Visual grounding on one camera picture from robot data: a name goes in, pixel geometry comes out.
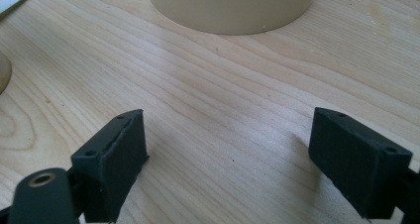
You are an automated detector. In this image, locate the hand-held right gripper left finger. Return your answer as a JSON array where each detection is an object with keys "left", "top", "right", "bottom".
[{"left": 69, "top": 108, "right": 151, "bottom": 224}]

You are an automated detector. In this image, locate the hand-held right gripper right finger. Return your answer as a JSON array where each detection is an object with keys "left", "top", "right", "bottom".
[{"left": 307, "top": 106, "right": 414, "bottom": 220}]

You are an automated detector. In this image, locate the beige cup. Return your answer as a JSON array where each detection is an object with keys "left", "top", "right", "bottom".
[{"left": 0, "top": 52, "right": 13, "bottom": 95}]

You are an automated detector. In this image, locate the beige container with strainer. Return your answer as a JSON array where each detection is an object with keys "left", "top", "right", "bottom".
[{"left": 145, "top": 0, "right": 321, "bottom": 36}]

